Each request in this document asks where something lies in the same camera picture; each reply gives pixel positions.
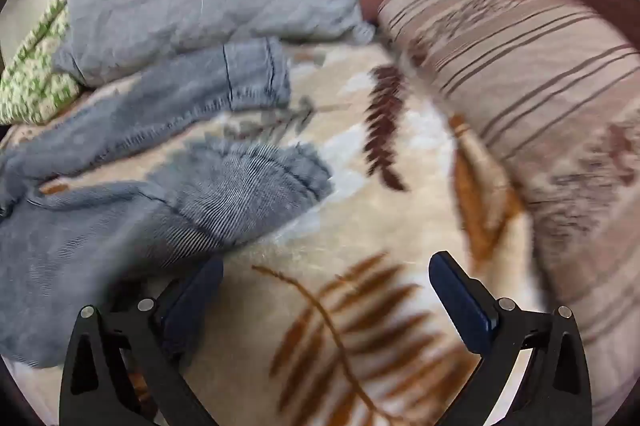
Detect blue denim jeans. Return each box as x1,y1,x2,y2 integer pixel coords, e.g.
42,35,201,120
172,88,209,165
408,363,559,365
1,38,332,368

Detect leaf print blanket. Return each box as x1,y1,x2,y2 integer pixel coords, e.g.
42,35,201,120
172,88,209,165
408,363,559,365
41,44,540,425

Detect green patterned quilt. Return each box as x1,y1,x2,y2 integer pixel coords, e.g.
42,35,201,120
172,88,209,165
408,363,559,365
1,0,82,126

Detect striped beige pillow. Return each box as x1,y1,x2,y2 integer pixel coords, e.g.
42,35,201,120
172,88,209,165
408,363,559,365
380,0,639,425

